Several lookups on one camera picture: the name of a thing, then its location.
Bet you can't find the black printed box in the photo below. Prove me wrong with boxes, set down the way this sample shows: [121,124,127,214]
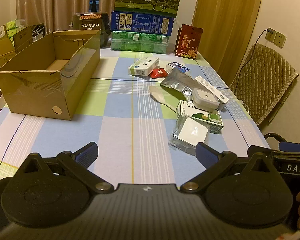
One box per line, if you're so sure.
[71,12,110,48]

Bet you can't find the silver foil bag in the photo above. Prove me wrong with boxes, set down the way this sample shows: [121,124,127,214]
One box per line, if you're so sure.
[160,68,203,103]

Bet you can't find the long white ointment box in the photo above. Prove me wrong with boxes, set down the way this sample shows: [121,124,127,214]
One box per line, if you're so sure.
[194,75,229,112]

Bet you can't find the chair with quilted cover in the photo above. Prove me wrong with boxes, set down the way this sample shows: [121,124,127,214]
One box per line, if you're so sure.
[229,43,299,126]

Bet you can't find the green white carton box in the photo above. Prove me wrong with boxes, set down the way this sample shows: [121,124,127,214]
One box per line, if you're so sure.
[176,100,224,133]

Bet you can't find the clear plastic box blue label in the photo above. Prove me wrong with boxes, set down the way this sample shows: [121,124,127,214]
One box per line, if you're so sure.
[166,61,192,75]

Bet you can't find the white green medicine box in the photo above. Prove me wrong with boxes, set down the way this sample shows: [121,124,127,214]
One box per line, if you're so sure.
[128,57,160,77]

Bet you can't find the small brown cardboard box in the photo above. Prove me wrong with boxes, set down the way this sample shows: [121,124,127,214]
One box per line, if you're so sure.
[0,37,17,67]
[12,25,34,53]

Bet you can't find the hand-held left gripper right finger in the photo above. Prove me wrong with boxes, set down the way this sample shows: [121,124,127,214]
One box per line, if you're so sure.
[180,142,280,193]

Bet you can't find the foil packet with white pad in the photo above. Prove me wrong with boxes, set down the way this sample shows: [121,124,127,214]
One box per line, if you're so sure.
[168,116,210,153]

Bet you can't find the grey white square device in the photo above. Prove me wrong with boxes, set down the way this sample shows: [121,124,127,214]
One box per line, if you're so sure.
[191,88,220,112]

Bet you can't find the flat blue box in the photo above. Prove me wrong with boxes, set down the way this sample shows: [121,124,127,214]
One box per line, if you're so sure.
[110,11,175,37]

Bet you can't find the black charger cable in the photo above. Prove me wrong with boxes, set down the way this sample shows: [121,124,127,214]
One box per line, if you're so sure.
[235,29,269,83]

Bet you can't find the black bag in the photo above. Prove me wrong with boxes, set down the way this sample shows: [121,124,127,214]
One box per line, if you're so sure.
[31,24,45,42]

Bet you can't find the red candy packet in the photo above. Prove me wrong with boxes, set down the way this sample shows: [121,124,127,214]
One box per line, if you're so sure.
[151,68,167,79]

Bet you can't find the empty wall socket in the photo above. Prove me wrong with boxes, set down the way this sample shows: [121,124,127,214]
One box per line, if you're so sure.
[275,31,287,48]

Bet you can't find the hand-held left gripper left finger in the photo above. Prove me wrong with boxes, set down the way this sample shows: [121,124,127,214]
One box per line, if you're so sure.
[16,142,115,194]

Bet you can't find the yellow curtain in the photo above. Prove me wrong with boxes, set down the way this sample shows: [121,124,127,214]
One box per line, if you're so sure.
[191,0,265,85]

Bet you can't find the wall socket with charger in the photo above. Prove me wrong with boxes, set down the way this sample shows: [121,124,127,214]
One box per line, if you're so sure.
[265,27,277,42]

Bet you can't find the green wrapped carton pack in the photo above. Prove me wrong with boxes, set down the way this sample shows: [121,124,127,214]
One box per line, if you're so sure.
[110,31,169,54]

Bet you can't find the dark red gift box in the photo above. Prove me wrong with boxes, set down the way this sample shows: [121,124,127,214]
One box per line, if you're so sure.
[174,19,204,60]

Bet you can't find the pink beige curtain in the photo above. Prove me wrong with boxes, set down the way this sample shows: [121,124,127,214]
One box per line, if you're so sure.
[16,0,115,33]

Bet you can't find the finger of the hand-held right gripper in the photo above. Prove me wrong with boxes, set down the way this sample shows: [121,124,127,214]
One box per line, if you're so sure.
[247,145,278,159]
[277,141,300,153]

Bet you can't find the white plastic spoon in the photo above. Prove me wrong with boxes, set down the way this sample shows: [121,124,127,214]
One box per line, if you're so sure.
[149,85,180,113]

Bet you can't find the checked desktop tablecloth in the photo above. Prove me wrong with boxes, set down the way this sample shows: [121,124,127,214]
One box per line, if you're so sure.
[0,46,272,183]

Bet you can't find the green tissue packets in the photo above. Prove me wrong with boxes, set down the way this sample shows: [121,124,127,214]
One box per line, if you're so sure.
[5,19,23,37]

